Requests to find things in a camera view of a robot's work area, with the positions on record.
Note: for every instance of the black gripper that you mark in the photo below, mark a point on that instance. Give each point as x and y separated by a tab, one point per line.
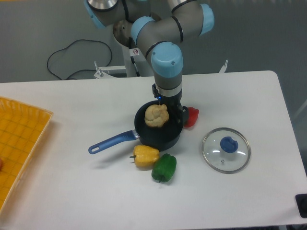
171	98

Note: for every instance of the round knotted bread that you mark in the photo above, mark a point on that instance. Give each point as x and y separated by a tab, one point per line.
156	115

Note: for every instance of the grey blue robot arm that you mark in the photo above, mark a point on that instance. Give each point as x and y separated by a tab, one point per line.
166	58

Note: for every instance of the red bell pepper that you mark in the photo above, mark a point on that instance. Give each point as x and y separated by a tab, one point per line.
193	116

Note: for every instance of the yellow bell pepper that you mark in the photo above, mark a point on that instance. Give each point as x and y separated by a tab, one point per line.
145	156

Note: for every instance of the green bell pepper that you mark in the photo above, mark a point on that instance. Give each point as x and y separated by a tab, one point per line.
164	168

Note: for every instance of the glass lid blue knob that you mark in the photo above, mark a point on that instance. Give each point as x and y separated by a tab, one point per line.
226	150

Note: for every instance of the yellow woven basket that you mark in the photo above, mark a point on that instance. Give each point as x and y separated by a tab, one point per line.
21	128

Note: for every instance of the black box table corner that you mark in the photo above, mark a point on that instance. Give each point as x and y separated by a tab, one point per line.
301	200

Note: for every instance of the black pot blue handle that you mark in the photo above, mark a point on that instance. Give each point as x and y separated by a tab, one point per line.
161	138

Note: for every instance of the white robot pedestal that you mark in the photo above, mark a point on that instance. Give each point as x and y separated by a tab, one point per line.
139	64

